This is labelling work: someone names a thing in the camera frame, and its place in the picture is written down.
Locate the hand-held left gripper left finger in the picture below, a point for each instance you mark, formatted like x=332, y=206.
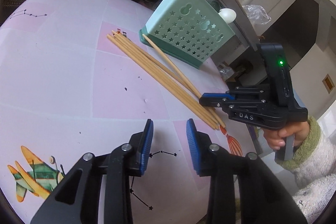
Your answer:
x=147, y=150

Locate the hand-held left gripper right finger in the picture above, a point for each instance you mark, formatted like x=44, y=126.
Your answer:
x=194, y=150

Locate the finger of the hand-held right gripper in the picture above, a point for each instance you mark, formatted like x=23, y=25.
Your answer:
x=218, y=95
x=210, y=102

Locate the bundle of wooden chopsticks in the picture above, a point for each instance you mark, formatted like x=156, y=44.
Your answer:
x=157, y=74

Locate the white plastic spoon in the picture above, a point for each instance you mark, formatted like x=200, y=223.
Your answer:
x=227, y=15

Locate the metal spoon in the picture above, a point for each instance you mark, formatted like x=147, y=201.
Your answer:
x=215, y=5

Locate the green plastic utensil holder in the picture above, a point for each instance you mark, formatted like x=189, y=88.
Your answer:
x=160, y=18

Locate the person's right forearm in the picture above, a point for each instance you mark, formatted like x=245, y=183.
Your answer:
x=315, y=161

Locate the person's right hand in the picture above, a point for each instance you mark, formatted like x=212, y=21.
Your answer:
x=273, y=138

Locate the translucent plastic bag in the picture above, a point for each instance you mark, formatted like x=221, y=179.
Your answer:
x=225, y=71

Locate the clear plastic bag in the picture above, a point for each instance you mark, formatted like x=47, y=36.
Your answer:
x=256, y=14

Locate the fluffy white robe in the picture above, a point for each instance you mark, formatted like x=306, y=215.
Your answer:
x=317, y=205

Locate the pink balloon print tablecloth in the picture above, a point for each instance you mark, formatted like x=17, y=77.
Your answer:
x=65, y=77

